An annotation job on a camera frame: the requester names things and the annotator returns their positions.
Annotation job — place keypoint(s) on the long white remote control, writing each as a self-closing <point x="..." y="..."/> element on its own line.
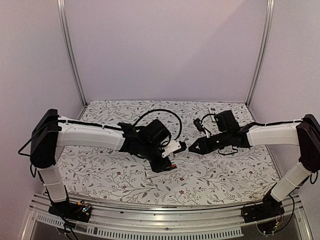
<point x="151" y="174"/>

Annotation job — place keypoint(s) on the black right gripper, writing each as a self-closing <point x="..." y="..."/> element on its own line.
<point x="204" y="147"/>

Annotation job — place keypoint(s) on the aluminium frame post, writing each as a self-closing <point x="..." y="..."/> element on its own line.
<point x="262" y="51"/>
<point x="61" y="7"/>

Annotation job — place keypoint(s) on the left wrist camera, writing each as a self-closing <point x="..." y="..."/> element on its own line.
<point x="173" y="147"/>

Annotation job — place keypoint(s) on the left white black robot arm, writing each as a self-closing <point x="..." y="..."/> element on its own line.
<point x="55" y="131"/>

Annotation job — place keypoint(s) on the right aluminium frame post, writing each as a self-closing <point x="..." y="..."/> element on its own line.
<point x="262" y="51"/>

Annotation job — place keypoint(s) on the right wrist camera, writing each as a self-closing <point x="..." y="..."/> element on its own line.
<point x="199" y="126"/>

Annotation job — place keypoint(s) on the white air conditioner remote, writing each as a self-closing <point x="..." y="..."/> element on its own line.
<point x="213" y="111"/>

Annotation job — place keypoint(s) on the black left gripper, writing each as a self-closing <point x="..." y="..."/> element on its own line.
<point x="161" y="167"/>

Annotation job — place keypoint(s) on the left aluminium frame post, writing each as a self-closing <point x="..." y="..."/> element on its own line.
<point x="61" y="7"/>

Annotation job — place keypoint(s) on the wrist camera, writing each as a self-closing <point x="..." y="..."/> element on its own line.
<point x="199" y="126"/>
<point x="173" y="147"/>

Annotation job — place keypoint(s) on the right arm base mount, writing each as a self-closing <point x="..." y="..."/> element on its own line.
<point x="269" y="208"/>

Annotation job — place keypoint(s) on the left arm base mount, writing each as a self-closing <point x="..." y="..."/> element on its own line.
<point x="66" y="210"/>

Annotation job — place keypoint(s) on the floral patterned table mat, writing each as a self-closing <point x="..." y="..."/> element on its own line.
<point x="227" y="176"/>

